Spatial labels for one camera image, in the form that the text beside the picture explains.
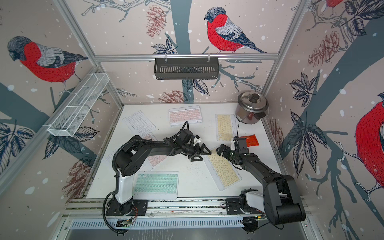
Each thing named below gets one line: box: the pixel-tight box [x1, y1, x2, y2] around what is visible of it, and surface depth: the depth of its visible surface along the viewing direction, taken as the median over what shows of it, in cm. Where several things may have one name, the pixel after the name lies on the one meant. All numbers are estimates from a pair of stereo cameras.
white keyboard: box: [122, 109, 156, 137], surface depth 112 cm
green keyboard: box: [132, 171, 180, 200], surface depth 81 cm
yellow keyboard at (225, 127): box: [215, 113, 237, 141], surface depth 109 cm
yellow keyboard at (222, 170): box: [201, 148, 242, 192], surface depth 87 cm
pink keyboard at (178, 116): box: [168, 105, 203, 127], surface depth 113 cm
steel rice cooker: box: [235, 91, 269, 125], surface depth 99 cm
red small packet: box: [240, 134, 260, 147], surface depth 100 cm
